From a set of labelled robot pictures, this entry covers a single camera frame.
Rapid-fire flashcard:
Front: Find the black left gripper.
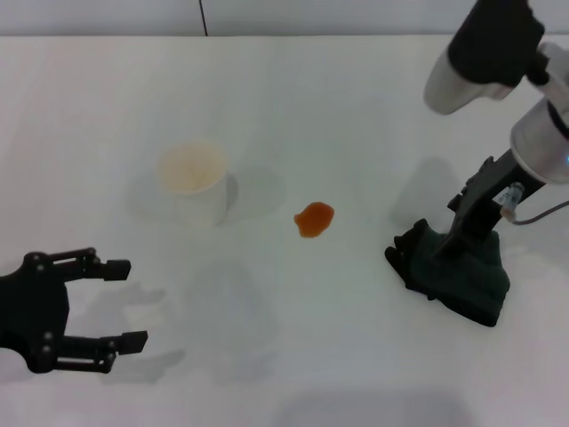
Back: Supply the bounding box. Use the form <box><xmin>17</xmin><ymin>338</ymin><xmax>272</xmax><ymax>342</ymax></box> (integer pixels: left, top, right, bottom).
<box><xmin>0</xmin><ymin>246</ymin><xmax>149</xmax><ymax>375</ymax></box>

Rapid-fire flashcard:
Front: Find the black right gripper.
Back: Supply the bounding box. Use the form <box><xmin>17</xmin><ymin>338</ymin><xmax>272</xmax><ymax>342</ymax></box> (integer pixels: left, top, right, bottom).
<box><xmin>383</xmin><ymin>149</ymin><xmax>529</xmax><ymax>294</ymax></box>

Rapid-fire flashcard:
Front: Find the dark blue rag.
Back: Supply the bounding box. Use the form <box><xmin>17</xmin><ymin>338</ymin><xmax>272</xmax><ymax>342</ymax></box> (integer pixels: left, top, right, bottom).
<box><xmin>406</xmin><ymin>220</ymin><xmax>511</xmax><ymax>329</ymax></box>

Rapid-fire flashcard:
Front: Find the white paper cup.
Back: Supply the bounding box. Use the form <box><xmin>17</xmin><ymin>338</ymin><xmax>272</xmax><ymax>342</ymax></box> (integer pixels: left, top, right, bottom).
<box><xmin>157</xmin><ymin>141</ymin><xmax>239</xmax><ymax>227</ymax></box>

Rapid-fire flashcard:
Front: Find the brown liquid stain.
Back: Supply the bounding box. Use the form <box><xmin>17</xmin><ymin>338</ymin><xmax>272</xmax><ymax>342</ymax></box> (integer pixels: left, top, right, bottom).
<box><xmin>293</xmin><ymin>201</ymin><xmax>337</xmax><ymax>240</ymax></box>

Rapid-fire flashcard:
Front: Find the gray cable with clear plug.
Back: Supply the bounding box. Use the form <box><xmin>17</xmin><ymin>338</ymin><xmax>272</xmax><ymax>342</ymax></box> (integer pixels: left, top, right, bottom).
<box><xmin>498</xmin><ymin>181</ymin><xmax>569</xmax><ymax>226</ymax></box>

